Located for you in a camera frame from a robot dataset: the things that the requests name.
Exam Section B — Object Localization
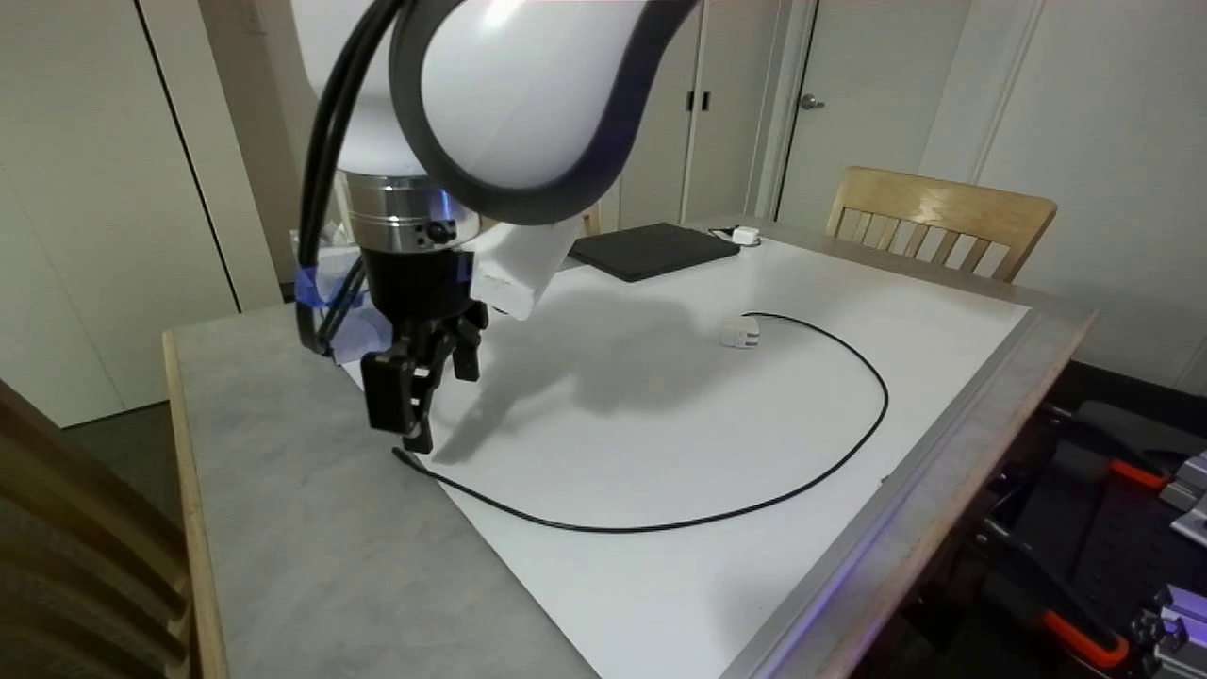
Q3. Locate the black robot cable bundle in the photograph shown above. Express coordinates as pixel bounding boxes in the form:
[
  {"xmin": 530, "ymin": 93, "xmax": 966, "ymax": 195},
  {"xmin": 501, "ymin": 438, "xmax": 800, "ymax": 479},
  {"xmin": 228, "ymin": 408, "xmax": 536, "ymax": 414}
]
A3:
[{"xmin": 292, "ymin": 0, "xmax": 418, "ymax": 356}]

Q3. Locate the black charging cable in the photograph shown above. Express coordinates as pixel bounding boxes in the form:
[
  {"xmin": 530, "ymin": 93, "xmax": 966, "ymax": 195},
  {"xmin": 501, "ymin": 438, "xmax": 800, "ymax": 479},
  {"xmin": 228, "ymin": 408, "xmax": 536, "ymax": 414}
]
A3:
[{"xmin": 387, "ymin": 308, "xmax": 895, "ymax": 541}]

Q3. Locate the white whiteboard sheet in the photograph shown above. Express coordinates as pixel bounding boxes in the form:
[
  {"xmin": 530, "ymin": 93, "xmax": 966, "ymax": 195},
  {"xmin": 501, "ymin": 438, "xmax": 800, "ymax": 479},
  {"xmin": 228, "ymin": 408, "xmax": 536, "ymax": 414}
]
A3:
[{"xmin": 340, "ymin": 235, "xmax": 1032, "ymax": 679}]

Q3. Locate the black closed laptop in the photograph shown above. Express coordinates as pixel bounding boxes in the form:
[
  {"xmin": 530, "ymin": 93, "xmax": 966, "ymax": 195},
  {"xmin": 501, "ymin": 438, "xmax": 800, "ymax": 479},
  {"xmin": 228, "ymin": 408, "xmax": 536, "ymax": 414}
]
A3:
[{"xmin": 564, "ymin": 220, "xmax": 741, "ymax": 288}]

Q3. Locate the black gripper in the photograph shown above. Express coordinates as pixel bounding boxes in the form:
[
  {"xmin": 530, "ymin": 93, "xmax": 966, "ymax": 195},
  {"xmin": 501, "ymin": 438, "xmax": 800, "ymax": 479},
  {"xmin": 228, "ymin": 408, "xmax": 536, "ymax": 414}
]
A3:
[{"xmin": 357, "ymin": 244, "xmax": 489, "ymax": 457}]

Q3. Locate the wooden slat-back chair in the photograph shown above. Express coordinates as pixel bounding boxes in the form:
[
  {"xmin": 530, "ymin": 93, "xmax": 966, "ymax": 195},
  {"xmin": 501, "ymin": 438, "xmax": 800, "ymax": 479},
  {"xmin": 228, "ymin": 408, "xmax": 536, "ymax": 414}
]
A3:
[
  {"xmin": 0, "ymin": 380, "xmax": 203, "ymax": 679},
  {"xmin": 822, "ymin": 164, "xmax": 1058, "ymax": 288}
]

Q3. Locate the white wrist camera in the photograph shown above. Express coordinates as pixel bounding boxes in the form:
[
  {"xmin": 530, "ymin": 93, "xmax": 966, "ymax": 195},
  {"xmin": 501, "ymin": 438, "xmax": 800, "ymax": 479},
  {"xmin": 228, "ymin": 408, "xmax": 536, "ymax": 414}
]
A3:
[{"xmin": 472, "ymin": 220, "xmax": 588, "ymax": 323}]

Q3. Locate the white cabinet door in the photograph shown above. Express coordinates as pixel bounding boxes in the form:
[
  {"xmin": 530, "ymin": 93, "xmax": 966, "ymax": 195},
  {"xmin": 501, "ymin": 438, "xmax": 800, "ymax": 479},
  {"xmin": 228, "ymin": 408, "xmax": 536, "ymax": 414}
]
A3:
[
  {"xmin": 681, "ymin": 0, "xmax": 787, "ymax": 228},
  {"xmin": 617, "ymin": 126, "xmax": 700, "ymax": 229}
]

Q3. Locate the black clamp with orange handle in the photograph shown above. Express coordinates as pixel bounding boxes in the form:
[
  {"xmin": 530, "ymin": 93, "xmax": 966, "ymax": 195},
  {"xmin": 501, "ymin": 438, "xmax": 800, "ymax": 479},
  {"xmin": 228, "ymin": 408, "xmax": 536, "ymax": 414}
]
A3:
[
  {"xmin": 966, "ymin": 515, "xmax": 1134, "ymax": 677},
  {"xmin": 1047, "ymin": 420, "xmax": 1175, "ymax": 497}
]

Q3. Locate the white door with lever handle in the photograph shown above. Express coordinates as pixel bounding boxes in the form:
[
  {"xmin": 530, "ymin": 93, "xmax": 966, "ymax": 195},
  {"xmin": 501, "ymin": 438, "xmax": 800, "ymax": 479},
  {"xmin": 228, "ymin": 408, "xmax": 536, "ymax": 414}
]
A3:
[{"xmin": 768, "ymin": 0, "xmax": 974, "ymax": 243}]

